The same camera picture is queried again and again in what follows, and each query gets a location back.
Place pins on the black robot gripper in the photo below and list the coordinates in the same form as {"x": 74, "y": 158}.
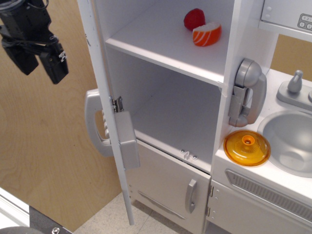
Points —
{"x": 25, "y": 25}

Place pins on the white toy fridge door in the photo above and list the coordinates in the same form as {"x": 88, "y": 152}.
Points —
{"x": 91, "y": 29}

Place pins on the grey ice dispenser panel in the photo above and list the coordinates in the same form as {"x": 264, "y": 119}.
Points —
{"x": 127, "y": 140}

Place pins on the white toy kitchen cabinet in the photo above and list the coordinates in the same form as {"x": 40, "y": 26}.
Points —
{"x": 179, "y": 94}

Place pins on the red toy strawberry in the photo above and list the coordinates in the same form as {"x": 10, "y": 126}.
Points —
{"x": 194, "y": 18}

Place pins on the orange salmon sushi toy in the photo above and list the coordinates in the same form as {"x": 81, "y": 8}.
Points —
{"x": 207, "y": 34}

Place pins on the white lower freezer door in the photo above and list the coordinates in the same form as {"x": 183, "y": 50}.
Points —
{"x": 161, "y": 182}

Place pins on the orange transparent pot lid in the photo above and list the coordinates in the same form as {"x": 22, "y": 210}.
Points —
{"x": 247, "y": 148}

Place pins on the white oven door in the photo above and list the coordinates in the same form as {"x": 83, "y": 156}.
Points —
{"x": 238, "y": 213}

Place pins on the grey oven vent panel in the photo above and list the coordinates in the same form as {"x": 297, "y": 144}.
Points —
{"x": 287, "y": 203}

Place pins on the grey toy faucet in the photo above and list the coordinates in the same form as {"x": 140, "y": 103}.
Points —
{"x": 293, "y": 92}

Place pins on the grey toy sink basin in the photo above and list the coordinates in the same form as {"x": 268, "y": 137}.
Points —
{"x": 290, "y": 136}

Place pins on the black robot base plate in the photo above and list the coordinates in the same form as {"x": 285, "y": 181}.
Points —
{"x": 18, "y": 221}

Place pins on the grey freezer door handle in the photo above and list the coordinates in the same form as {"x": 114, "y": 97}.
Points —
{"x": 189, "y": 204}

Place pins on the grey toy wall phone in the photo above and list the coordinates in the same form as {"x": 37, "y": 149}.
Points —
{"x": 249, "y": 93}

